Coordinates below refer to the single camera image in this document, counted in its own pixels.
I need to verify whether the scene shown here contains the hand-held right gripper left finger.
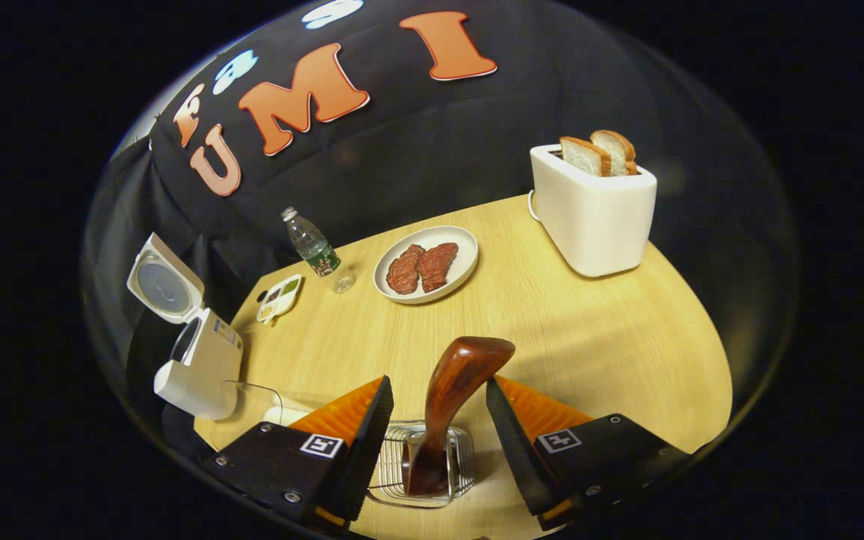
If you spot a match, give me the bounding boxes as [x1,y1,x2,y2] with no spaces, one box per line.
[203,375,395,530]

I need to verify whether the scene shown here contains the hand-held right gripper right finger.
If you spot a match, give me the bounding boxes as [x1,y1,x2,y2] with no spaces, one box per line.
[486,375,692,532]

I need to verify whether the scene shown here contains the wire chopstick holder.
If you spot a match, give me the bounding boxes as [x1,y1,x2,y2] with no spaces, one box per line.
[366,420,476,509]

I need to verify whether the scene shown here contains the clear rice container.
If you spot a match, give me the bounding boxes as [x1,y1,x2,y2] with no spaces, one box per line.
[222,379,313,428]

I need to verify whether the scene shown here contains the brown wooden spoon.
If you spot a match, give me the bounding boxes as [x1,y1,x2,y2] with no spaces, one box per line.
[402,337,516,497]

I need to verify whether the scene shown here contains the white rice cooker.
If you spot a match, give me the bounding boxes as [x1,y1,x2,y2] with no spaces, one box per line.
[126,232,244,421]

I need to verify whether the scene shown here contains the divided dish of beans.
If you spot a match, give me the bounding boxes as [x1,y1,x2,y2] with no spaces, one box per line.
[256,274,304,325]

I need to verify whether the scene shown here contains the red meat slice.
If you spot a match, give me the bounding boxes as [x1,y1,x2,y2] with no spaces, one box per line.
[386,244,426,295]
[418,242,460,293]

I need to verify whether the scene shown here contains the white round plate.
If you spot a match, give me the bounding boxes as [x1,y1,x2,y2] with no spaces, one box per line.
[373,226,479,305]

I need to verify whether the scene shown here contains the clear plastic water bottle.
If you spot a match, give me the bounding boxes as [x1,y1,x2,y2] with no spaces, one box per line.
[280,206,356,294]

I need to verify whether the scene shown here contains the white toaster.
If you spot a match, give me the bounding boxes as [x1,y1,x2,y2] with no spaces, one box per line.
[528,144,658,278]

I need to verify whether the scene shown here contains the toasted bread slice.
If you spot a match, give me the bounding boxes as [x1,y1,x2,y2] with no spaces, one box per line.
[559,136,613,178]
[590,130,638,176]

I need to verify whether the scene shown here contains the black backdrop cloth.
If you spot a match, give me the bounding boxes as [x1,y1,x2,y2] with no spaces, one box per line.
[81,0,800,451]

